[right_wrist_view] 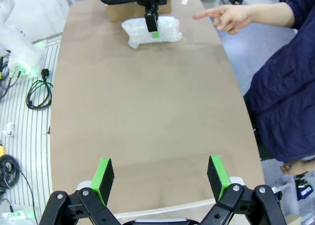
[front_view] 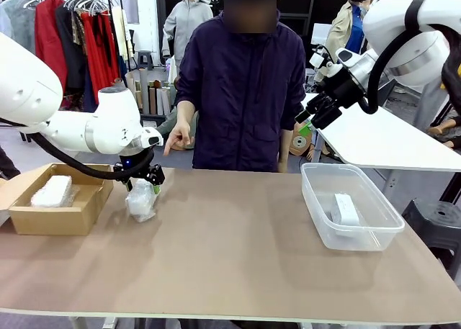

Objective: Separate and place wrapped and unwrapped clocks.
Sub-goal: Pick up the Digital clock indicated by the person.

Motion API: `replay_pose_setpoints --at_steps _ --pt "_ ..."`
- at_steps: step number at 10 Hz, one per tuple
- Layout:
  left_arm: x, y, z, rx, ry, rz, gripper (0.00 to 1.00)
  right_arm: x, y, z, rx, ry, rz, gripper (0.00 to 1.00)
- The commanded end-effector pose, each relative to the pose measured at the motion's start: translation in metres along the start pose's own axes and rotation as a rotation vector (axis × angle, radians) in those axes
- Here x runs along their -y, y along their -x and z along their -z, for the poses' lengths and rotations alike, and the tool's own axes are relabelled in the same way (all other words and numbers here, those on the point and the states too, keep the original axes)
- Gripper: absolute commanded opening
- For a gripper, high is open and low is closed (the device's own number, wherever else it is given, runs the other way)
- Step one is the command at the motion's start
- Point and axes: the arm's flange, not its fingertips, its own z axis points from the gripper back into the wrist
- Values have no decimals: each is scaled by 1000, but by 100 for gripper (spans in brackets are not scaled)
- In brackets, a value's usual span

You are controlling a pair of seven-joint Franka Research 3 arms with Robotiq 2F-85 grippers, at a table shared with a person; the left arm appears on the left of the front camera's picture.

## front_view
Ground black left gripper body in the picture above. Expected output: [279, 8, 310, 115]
[113, 156, 166, 186]

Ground mannequin with black hat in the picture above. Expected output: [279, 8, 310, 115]
[326, 0, 380, 55]

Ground round wooden cable reel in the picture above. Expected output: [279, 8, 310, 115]
[289, 122, 314, 161]

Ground person in grey hoodie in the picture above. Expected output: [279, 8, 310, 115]
[161, 0, 214, 67]

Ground clear plastic container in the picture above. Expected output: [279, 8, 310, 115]
[300, 162, 406, 253]

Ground lying mannequin doll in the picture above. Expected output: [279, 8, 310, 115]
[426, 114, 461, 150]

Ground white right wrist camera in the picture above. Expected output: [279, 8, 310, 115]
[308, 49, 344, 79]

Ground black plastic stool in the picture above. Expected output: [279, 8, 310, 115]
[400, 198, 461, 272]

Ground white side table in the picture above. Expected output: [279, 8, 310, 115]
[300, 93, 461, 173]

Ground black arm hose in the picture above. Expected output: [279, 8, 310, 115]
[357, 0, 425, 115]
[27, 132, 156, 183]

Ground cream hanging garment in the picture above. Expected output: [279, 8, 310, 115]
[110, 6, 130, 62]

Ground person in navy jacket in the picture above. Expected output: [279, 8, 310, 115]
[174, 0, 308, 172]

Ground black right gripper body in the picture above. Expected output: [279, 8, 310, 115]
[318, 68, 366, 109]

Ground black left arm hose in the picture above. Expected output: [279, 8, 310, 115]
[27, 132, 156, 183]

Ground grey plastic stool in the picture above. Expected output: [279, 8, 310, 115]
[137, 50, 155, 71]

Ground person's right forearm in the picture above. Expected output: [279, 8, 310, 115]
[176, 99, 197, 127]

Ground long red dress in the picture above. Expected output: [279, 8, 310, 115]
[79, 11, 122, 96]

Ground cardboard tube rolls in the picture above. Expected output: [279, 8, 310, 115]
[115, 68, 178, 116]

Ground grey storage bin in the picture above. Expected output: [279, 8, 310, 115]
[139, 112, 171, 128]

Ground bubble-wrapped white clock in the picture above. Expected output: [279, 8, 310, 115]
[124, 179, 158, 223]
[30, 174, 73, 209]

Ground person's right hand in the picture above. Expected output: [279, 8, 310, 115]
[162, 121, 196, 157]

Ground red hanging garment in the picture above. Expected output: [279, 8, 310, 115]
[34, 0, 69, 92]

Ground black right arm hose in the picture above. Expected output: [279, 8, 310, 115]
[357, 0, 425, 115]

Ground unwrapped white clock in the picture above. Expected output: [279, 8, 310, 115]
[331, 192, 361, 227]

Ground brown cardboard box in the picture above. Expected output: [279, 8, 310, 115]
[0, 162, 115, 237]

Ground person's left forearm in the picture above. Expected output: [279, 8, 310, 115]
[277, 128, 294, 159]

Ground grey hanging garment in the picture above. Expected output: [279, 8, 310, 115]
[0, 0, 37, 55]

